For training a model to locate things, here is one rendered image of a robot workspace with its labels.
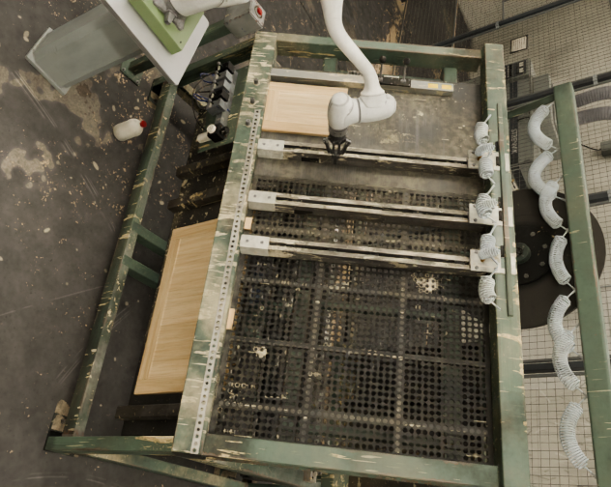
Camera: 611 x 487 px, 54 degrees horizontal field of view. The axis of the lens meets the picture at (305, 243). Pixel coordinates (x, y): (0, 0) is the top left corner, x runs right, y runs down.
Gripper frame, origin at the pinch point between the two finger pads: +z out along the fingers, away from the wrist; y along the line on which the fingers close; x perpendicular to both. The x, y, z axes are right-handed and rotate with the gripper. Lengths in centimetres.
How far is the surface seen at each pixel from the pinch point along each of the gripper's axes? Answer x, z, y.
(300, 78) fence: 52, 5, -22
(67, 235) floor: -39, 31, -128
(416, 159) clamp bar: 4.0, 1.4, 38.1
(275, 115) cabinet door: 27.3, 6.6, -32.5
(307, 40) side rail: 78, 3, -21
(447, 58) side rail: 76, 6, 54
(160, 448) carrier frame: -137, 11, -56
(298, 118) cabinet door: 27.1, 6.9, -20.7
